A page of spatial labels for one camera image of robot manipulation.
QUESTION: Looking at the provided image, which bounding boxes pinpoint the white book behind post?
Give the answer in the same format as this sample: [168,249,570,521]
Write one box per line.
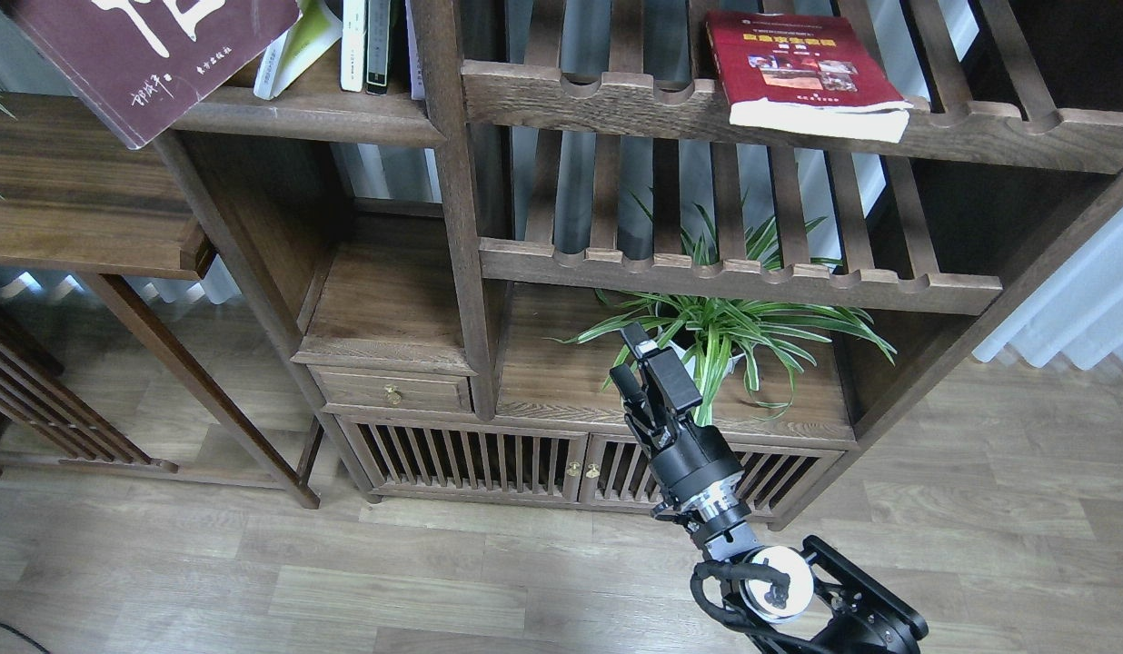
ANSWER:
[403,1,427,101]

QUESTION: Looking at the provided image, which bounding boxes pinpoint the red cover book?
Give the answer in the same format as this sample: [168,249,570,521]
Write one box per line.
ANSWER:
[704,11,913,144]

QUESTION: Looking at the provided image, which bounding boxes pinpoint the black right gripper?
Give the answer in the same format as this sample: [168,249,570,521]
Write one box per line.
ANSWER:
[609,323,747,520]

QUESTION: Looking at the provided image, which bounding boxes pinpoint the white upright book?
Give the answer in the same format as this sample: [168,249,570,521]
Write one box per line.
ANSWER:
[340,0,367,93]

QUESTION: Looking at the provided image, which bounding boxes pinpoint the green spider plant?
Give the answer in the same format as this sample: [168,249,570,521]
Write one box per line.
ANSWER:
[550,193,898,428]

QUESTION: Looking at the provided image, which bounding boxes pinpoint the dark maroon cover book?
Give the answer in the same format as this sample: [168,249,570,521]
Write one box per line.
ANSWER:
[0,1,301,149]

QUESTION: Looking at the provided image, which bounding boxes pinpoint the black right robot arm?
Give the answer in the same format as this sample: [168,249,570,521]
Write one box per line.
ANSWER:
[609,323,929,653]

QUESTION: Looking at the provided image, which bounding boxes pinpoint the white curtain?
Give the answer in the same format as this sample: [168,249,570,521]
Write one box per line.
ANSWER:
[973,208,1123,370]

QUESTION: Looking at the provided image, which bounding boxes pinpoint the yellow green cover book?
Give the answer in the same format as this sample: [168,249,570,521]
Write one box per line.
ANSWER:
[253,1,343,100]

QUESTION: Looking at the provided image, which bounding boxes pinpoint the wooden side table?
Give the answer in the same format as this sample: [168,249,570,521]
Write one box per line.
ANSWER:
[0,93,323,509]

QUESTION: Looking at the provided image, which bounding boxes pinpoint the dark wooden bookshelf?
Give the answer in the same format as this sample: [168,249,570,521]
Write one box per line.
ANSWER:
[157,1,1123,529]

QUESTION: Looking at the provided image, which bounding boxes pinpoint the wooden slatted rack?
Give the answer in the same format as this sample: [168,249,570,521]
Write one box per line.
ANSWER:
[0,306,179,473]

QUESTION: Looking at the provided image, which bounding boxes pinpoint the dark green upright book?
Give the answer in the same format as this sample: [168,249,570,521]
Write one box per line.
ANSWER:
[363,0,399,94]

